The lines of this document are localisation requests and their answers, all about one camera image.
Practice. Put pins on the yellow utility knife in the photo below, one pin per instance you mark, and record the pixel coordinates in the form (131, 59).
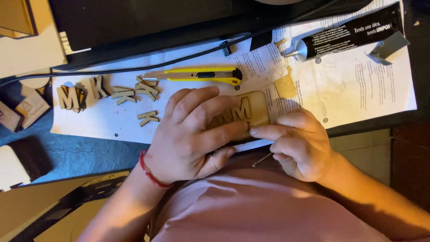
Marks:
(201, 74)

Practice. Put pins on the black glue tube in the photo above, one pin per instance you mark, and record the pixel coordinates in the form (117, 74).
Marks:
(349, 33)

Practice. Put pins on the plain white paper sheet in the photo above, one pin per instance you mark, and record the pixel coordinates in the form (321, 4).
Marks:
(107, 127)

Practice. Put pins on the small black flat piece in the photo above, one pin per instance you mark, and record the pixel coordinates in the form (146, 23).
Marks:
(260, 41)

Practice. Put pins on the printed instruction paper sheet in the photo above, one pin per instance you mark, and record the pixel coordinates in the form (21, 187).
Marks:
(352, 87)

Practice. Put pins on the wooden box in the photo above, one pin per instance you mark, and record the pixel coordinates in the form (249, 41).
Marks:
(16, 16)

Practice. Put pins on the wooden plaque with raised letters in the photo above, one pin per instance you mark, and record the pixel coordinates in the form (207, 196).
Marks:
(259, 107)

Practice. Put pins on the grey plastic spatula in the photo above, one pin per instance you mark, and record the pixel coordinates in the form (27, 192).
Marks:
(389, 47)

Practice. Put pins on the wooden K letter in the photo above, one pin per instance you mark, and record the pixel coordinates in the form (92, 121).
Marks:
(147, 118)
(147, 88)
(122, 94)
(98, 87)

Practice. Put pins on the pile of wooden M letters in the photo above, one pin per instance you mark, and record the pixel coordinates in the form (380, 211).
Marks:
(70, 98)

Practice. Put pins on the large black case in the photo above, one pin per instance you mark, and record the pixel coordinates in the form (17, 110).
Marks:
(151, 23)

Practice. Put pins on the pink shirt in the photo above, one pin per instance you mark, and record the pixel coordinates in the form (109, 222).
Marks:
(255, 211)

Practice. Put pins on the dark wooden cabinet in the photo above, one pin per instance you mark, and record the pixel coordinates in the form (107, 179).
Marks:
(411, 168)

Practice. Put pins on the light wooden board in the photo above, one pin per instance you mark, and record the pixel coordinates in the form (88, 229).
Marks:
(11, 168)

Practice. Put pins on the heap of engraved wooden pieces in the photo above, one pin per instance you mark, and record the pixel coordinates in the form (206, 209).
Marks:
(30, 107)

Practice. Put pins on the blue cloth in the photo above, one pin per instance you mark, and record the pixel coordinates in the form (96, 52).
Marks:
(84, 156)

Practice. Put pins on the dark wooden block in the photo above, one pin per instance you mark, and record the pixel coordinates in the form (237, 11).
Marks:
(33, 156)

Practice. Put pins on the brown cardboard sheet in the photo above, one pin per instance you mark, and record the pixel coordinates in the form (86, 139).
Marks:
(40, 211)

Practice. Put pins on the thin metal nail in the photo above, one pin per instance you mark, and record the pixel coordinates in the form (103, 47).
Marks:
(261, 160)

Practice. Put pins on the small black clip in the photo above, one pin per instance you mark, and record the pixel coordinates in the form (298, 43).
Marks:
(226, 48)

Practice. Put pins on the person's right hand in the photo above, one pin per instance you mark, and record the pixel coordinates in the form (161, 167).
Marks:
(305, 148)

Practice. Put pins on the person's left hand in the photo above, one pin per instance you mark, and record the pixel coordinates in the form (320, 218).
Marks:
(181, 144)

